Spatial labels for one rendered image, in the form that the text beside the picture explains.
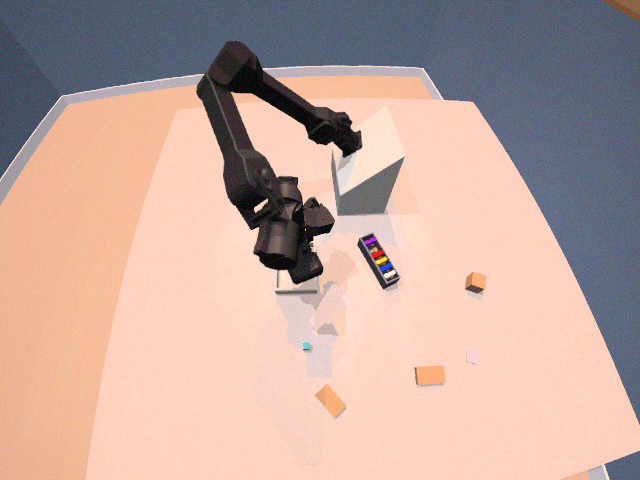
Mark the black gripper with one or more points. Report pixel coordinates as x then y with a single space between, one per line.
309 265

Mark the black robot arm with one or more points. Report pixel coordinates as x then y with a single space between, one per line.
249 179

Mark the small orange cube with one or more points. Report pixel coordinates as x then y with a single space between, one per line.
475 282

